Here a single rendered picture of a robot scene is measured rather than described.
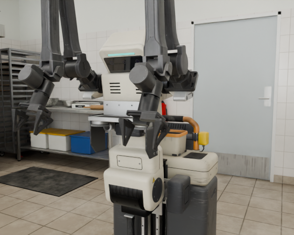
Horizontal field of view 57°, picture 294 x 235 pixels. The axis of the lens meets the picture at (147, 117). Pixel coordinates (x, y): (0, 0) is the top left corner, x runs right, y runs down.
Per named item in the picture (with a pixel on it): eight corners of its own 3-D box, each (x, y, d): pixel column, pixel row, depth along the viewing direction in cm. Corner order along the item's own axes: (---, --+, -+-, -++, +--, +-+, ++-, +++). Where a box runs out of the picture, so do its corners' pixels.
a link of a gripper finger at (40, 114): (32, 132, 88) (44, 106, 91) (17, 129, 91) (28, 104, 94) (46, 139, 94) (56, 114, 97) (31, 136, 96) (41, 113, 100)
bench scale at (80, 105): (71, 108, 397) (71, 102, 396) (83, 107, 428) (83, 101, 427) (89, 109, 387) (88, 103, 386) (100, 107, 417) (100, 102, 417)
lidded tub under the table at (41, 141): (29, 147, 443) (28, 131, 440) (51, 142, 483) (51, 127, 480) (45, 149, 425) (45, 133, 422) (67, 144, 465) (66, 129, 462)
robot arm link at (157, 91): (166, 84, 83) (150, 84, 86) (158, 73, 78) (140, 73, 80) (161, 104, 82) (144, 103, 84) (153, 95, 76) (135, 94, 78)
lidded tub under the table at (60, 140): (47, 149, 424) (46, 133, 421) (68, 144, 465) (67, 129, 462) (66, 152, 407) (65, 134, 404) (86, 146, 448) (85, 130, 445)
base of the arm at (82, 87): (107, 76, 124) (86, 77, 129) (98, 64, 118) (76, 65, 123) (100, 91, 120) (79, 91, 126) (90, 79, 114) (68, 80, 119)
